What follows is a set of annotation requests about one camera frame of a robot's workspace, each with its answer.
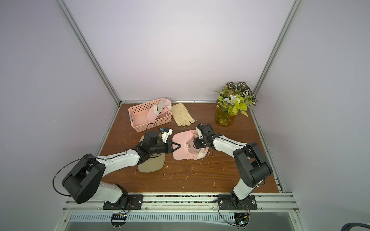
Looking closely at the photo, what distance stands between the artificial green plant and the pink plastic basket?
417 mm

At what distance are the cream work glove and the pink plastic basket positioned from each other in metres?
0.06

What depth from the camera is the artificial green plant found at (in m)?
0.87

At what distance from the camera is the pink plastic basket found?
1.00m
